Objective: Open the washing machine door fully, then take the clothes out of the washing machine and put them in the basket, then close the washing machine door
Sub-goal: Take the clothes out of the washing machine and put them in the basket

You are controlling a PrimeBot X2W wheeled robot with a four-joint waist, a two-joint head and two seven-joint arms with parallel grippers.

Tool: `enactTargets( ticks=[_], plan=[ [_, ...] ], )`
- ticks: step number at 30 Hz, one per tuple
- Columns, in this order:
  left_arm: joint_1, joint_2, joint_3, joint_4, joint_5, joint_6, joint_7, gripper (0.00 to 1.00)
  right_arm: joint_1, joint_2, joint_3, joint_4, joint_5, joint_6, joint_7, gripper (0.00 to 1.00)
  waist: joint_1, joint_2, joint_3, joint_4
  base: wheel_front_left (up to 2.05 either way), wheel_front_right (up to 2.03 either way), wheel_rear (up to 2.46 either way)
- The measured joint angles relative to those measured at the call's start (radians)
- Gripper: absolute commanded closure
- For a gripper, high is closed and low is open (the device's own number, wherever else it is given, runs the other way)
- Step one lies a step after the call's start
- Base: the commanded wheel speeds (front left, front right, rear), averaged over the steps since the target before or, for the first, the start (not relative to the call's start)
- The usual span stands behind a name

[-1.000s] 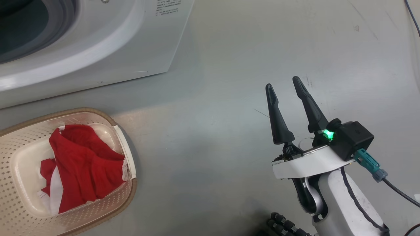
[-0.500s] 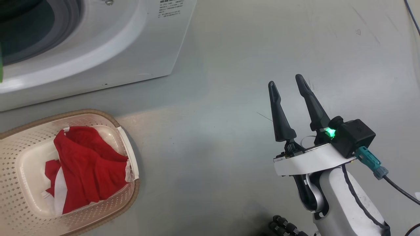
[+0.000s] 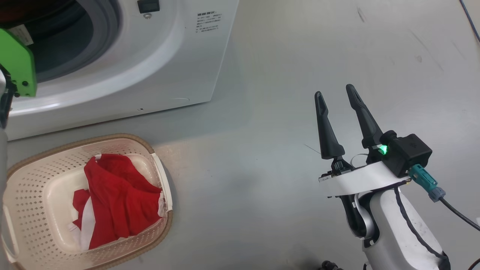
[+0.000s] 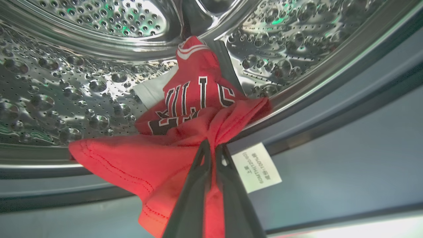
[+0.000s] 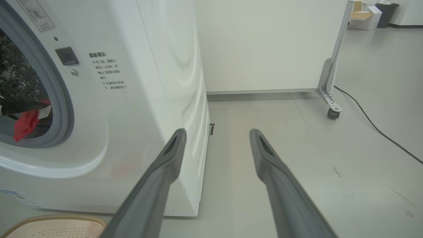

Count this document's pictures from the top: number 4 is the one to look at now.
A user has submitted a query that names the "red jersey garment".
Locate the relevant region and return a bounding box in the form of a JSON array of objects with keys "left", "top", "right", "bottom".
[{"left": 68, "top": 35, "right": 283, "bottom": 238}]

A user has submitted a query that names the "steel washing machine drum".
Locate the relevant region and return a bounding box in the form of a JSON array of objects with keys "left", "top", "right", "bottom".
[{"left": 0, "top": 0, "right": 423, "bottom": 167}]

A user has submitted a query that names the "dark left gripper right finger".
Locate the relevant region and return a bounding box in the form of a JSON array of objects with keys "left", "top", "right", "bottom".
[{"left": 214, "top": 144, "right": 267, "bottom": 238}]

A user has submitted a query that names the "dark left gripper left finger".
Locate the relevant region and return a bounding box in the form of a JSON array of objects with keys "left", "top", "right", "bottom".
[{"left": 162, "top": 139, "right": 212, "bottom": 238}]

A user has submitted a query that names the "white washing machine body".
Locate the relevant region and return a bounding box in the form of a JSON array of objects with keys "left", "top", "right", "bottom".
[{"left": 264, "top": 212, "right": 423, "bottom": 238}]

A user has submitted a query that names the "grey rubber door gasket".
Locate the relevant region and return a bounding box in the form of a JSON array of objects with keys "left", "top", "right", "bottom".
[{"left": 0, "top": 28, "right": 423, "bottom": 238}]

